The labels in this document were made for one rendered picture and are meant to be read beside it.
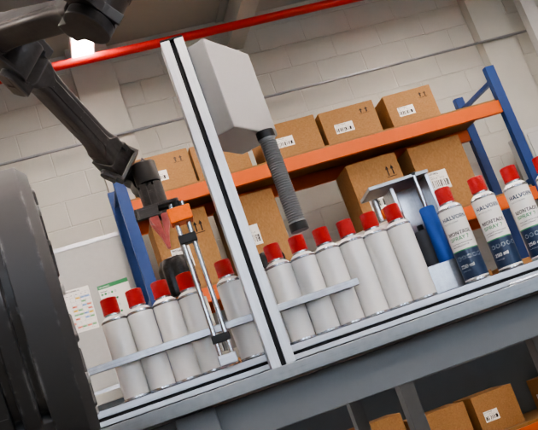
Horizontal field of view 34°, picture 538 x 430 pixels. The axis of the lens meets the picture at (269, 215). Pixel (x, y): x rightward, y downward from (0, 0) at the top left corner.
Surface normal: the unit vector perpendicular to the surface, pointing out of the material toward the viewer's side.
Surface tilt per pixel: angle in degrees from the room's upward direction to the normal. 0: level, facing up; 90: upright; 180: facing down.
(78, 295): 90
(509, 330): 90
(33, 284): 91
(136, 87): 90
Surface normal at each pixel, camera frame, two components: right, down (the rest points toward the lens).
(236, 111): 0.80, -0.39
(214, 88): -0.49, -0.02
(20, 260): 0.13, -0.41
